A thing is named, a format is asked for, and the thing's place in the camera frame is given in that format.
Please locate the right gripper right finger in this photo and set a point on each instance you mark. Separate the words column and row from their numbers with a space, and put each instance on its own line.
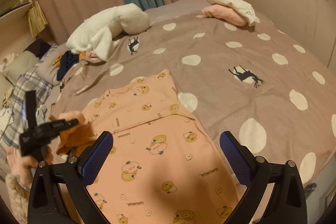
column 252, row 172

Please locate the person's left hand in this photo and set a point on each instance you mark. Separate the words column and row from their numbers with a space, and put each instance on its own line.
column 20, row 166

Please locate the pink cartoon baby romper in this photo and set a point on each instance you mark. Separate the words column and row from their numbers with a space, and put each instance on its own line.
column 163, row 167

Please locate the beige pillow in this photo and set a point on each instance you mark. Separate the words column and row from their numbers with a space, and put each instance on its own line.
column 25, row 61

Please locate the navy blue garment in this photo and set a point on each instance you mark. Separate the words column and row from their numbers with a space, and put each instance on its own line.
column 63, row 69

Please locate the white fluffy blanket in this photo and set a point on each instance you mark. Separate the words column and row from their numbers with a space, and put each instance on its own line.
column 98, row 33

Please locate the mauve pillow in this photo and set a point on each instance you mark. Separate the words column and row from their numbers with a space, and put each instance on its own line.
column 46, row 71

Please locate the orange garment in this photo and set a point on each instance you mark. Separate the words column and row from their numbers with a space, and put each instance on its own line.
column 59, row 59

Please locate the mauve spotted duvet cover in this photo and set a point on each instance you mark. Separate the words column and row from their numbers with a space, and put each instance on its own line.
column 274, row 96

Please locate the plaid grey pillow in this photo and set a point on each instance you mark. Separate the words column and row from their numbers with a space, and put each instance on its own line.
column 11, row 118

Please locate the yellow fringed cloth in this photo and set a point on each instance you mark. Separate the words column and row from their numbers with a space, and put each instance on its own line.
column 36, row 19

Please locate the folded pink white clothes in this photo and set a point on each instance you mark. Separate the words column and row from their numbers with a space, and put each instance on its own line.
column 237, row 12

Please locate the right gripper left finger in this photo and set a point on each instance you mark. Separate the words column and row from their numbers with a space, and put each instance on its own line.
column 81, row 171

